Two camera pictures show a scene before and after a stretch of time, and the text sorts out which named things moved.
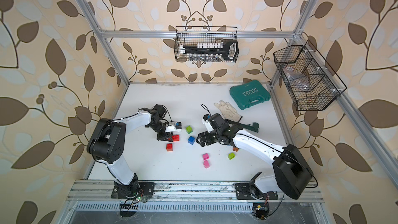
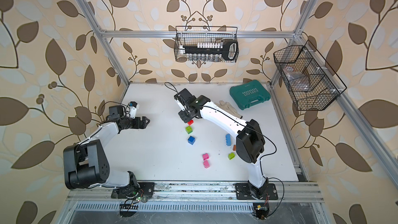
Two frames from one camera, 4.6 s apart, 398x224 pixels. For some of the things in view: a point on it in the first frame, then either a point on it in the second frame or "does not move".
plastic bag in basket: x=298 y=81 does not move
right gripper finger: x=204 y=136 to x=190 y=116
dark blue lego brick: x=191 y=140 does not move
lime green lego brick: x=188 y=129 does not move
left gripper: x=166 y=136 to x=142 y=125
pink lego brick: x=206 y=164 does not move
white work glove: x=228 y=111 does not move
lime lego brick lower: x=231 y=156 does not move
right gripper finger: x=201 y=139 to x=183 y=115
